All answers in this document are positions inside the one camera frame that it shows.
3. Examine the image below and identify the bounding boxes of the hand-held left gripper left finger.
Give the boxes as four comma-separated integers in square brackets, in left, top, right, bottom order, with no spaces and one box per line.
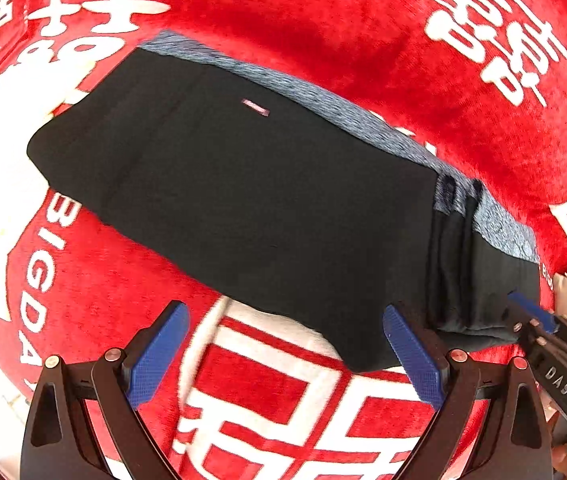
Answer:
[20,300,191,480]

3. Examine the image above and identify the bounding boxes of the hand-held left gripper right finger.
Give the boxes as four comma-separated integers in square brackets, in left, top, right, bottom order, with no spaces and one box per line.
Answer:
[382,304,555,480]

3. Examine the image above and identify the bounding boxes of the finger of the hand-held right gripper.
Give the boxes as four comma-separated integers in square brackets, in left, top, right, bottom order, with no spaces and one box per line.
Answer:
[507,290,564,361]

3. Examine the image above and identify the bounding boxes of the black pants with blue trim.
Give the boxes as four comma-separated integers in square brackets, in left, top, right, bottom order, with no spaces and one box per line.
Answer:
[26,30,544,374]

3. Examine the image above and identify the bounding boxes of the red printed blanket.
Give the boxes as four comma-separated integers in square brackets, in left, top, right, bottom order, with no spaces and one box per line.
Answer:
[0,0,567,480]

